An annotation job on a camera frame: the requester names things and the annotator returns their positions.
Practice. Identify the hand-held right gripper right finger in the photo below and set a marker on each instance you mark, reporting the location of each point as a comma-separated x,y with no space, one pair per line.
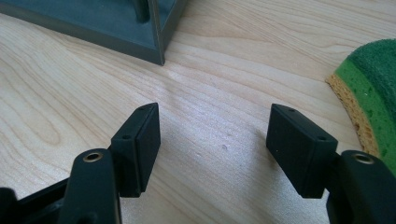
299,149

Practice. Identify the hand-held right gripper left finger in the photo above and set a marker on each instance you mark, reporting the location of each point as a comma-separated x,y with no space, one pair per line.
137,152

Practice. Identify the green and yellow sponge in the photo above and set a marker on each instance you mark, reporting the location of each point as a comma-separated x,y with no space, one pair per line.
372,90

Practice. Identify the dark grey plastic tray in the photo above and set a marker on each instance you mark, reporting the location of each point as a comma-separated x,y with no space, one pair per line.
102,21

